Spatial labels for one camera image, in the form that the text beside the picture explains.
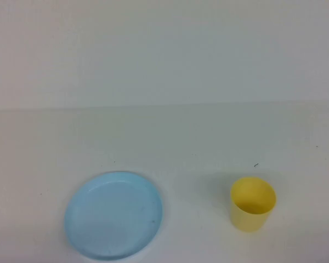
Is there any light blue round plate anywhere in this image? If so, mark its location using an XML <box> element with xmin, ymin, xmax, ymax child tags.
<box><xmin>64</xmin><ymin>171</ymin><xmax>164</xmax><ymax>261</ymax></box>

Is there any yellow plastic cup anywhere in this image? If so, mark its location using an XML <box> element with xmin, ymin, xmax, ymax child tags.
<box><xmin>230</xmin><ymin>176</ymin><xmax>277</xmax><ymax>233</ymax></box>

